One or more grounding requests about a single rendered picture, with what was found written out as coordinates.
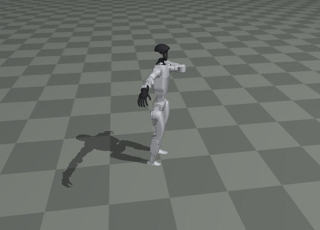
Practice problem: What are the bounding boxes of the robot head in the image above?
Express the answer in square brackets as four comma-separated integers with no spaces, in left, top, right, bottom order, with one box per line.
[154,44,170,65]

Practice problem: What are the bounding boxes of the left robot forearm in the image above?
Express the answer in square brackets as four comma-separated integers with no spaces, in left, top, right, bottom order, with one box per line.
[167,63,185,72]

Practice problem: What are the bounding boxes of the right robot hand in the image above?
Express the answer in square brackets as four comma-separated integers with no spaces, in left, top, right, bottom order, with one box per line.
[137,85,151,107]

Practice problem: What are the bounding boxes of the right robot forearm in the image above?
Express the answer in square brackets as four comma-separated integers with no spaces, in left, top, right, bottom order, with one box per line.
[141,76,152,89]

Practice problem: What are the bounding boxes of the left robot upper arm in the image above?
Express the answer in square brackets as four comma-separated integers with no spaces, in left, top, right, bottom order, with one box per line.
[164,60,186,73]

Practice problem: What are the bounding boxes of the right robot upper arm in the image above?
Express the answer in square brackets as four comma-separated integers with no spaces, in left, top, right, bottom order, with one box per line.
[148,67,162,85]

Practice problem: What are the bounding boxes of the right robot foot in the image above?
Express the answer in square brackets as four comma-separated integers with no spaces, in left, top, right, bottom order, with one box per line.
[147,160,161,166]

